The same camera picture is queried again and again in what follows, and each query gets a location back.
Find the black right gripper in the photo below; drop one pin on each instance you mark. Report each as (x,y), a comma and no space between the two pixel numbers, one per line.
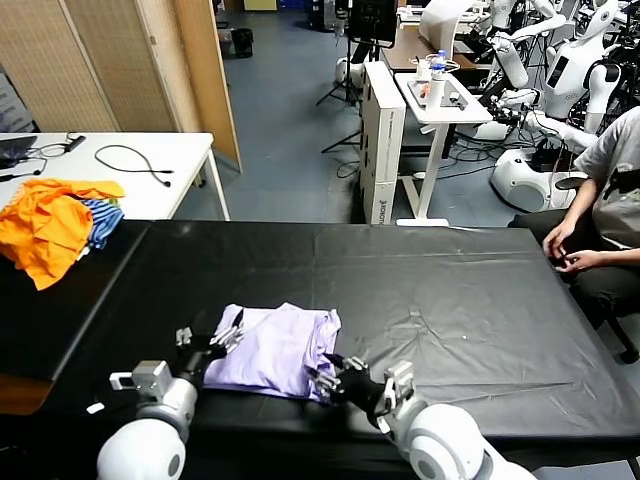
(362,392)

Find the black tripod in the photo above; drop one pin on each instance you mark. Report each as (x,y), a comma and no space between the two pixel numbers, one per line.
(346,90)

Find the person's right hand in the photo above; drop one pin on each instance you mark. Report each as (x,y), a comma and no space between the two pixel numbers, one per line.
(559,240)

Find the white spare robot arm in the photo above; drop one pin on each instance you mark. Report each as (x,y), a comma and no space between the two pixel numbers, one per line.
(540,122)

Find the lavender t-shirt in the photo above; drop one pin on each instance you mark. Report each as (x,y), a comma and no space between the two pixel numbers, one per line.
(280,355)

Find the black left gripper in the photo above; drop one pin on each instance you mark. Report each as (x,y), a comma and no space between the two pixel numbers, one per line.
(197,357)

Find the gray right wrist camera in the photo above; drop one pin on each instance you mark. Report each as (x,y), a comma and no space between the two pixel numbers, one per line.
(398,380)

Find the tall white cardboard box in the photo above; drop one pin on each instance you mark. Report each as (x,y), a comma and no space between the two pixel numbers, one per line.
(382,150)

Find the black tablecloth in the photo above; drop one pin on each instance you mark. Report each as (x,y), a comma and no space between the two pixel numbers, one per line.
(425,280)

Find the white curved shell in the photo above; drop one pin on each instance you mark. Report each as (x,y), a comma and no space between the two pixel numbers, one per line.
(442,22)

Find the white humanoid robot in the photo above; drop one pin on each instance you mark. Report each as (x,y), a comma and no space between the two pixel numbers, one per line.
(515,55)
(570,75)

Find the black covered wooden table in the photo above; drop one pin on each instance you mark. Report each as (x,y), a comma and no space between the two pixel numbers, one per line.
(35,325)

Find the black waste bin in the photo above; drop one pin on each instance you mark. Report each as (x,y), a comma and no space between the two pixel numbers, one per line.
(242,43)

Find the blue striped garment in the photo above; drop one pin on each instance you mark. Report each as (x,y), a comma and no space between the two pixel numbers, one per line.
(105,222)

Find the seated person gray shirt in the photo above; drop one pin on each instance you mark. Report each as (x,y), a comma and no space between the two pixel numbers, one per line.
(620,200)

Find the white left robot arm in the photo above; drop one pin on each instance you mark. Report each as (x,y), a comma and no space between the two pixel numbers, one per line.
(145,440)

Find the white paper cup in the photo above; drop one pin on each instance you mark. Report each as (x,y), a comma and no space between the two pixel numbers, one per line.
(423,69)

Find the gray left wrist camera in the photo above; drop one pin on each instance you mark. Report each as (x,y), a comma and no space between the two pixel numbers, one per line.
(145,377)

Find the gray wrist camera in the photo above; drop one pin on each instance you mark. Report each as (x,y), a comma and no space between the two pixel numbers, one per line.
(145,377)
(398,380)

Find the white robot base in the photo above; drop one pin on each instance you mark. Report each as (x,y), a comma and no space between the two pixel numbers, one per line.
(350,70)
(517,180)
(485,131)

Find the black monitor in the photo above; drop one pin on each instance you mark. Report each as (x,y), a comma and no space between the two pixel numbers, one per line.
(372,20)

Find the white tumbler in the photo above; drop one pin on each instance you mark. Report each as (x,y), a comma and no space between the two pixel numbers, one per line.
(433,95)

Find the white standing desk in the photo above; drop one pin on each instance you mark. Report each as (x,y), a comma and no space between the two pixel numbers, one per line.
(440,120)

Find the person's left hand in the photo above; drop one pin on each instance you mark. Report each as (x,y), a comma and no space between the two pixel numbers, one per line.
(580,261)

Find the person's right forearm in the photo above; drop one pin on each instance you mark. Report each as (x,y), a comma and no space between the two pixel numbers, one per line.
(577,212)

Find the wooden partition wall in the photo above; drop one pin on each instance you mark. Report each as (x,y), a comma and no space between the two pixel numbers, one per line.
(205,75)

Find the black laptop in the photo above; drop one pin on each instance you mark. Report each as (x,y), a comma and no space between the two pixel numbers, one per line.
(15,150)

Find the brown wooden desk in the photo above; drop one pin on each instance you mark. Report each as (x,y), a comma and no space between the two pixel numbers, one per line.
(405,52)

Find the orange garment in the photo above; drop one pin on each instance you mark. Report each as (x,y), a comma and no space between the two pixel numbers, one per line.
(45,230)

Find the person's left forearm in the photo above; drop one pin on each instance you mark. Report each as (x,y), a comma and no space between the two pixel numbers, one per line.
(617,258)

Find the beige pegboard screen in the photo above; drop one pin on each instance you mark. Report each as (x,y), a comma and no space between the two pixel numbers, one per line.
(75,65)

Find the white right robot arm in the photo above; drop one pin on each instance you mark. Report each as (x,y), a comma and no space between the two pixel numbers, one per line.
(445,445)

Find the white table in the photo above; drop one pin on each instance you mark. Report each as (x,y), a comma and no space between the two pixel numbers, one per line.
(160,195)

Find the clear water bottle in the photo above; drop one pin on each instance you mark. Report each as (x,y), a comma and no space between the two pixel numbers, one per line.
(438,65)

